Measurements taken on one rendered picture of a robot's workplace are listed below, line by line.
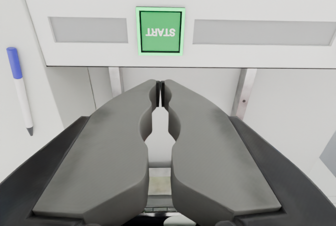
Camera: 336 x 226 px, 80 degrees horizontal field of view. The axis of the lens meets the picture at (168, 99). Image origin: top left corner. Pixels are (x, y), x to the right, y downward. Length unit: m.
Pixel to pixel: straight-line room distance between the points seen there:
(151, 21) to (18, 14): 0.15
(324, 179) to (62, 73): 0.93
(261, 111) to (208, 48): 0.31
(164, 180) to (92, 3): 0.44
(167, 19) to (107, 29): 0.07
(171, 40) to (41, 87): 0.19
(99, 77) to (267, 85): 0.37
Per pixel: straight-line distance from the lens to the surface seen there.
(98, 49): 0.28
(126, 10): 0.26
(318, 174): 1.00
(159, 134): 0.53
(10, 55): 0.31
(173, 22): 0.25
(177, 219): 0.69
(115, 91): 0.43
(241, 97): 0.46
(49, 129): 0.37
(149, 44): 0.26
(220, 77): 0.45
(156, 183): 0.58
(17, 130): 0.39
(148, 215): 0.67
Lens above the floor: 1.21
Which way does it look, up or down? 57 degrees down
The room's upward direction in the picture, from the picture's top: 177 degrees clockwise
